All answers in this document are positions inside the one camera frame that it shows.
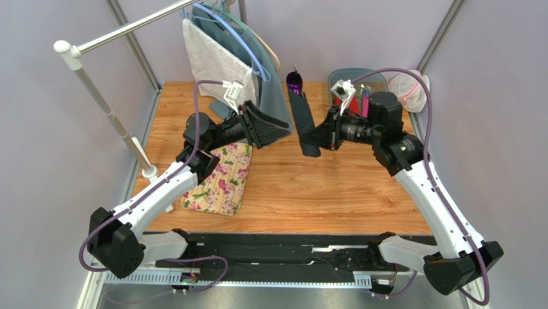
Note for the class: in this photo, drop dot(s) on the white mesh laundry bag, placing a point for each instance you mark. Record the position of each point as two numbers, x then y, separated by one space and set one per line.
409 92

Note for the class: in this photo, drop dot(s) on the grey plastic bin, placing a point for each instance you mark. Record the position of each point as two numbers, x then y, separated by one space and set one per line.
373 83

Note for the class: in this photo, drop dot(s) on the black paper napkin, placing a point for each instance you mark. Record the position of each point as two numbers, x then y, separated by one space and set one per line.
304 123

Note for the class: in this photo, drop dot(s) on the blue clothes hanger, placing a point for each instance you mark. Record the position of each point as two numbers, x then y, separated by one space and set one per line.
233 35

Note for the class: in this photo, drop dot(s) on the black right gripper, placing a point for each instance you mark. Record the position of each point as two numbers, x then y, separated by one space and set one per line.
335 132

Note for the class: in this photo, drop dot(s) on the red napkin roll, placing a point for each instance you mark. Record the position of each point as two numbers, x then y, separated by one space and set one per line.
352 107

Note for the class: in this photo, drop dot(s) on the white towel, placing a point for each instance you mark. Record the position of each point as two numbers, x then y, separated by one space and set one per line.
211 61

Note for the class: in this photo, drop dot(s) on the teal hanging garment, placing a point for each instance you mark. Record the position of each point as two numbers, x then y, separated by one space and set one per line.
272 100

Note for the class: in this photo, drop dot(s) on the floral tray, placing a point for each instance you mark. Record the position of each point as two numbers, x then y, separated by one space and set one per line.
222 192

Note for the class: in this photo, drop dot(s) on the wooden clothes hanger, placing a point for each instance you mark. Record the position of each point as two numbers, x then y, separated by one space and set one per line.
267 48

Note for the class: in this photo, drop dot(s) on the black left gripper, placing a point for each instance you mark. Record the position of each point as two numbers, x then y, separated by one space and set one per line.
261 134

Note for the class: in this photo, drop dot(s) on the pink napkin roll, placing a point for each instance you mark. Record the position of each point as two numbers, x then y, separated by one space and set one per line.
365 101

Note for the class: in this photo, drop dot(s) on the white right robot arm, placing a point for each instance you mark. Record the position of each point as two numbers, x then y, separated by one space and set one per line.
460 254

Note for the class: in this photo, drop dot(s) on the white clothes rack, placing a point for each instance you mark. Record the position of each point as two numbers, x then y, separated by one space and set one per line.
128 51

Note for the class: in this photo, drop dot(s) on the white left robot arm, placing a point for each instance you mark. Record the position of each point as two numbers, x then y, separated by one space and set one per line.
116 237

